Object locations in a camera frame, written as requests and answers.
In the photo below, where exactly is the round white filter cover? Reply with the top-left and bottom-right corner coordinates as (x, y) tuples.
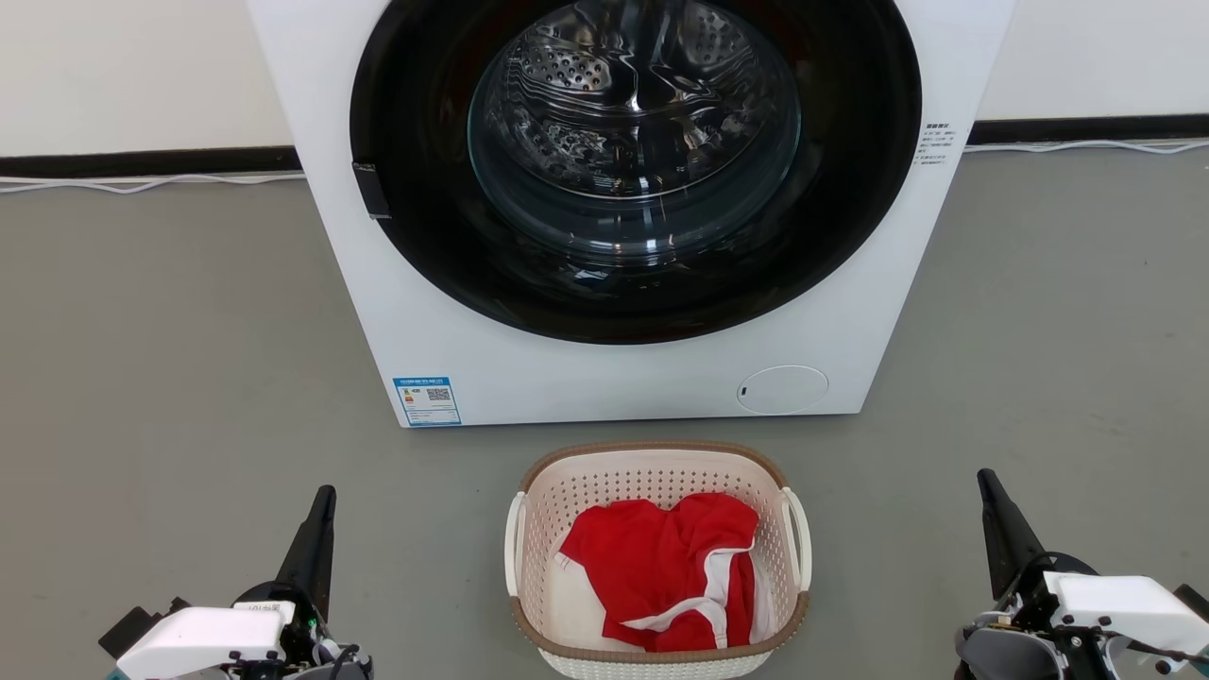
(736, 365), (830, 417)

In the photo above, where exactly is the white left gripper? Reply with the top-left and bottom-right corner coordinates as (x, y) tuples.
(98, 485), (375, 680)

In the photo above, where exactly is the blue energy label sticker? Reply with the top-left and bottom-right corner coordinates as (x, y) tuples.
(393, 377), (463, 428)

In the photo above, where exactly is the red garment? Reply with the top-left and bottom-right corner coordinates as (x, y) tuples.
(557, 492), (762, 654)

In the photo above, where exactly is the white floor cable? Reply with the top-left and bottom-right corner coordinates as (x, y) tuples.
(0, 172), (306, 196)
(963, 138), (1209, 156)

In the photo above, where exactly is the white front-load washing machine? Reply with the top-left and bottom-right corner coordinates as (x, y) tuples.
(247, 0), (1016, 429)

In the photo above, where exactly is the thin black right gripper cable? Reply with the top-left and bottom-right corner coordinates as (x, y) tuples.
(1100, 631), (1209, 664)

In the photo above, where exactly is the white garment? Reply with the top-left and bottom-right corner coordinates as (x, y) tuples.
(548, 552), (777, 655)

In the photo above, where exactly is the small printed text label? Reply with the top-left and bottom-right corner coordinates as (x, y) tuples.
(913, 120), (958, 170)

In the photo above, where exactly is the round black washer door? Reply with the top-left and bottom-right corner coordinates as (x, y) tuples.
(349, 0), (923, 346)

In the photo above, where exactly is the white perforated laundry basket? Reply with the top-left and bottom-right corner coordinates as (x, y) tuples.
(503, 440), (813, 680)

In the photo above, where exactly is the black washer door handle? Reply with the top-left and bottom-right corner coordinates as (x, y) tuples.
(352, 161), (392, 221)

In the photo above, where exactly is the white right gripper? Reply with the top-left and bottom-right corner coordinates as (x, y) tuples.
(954, 468), (1209, 680)

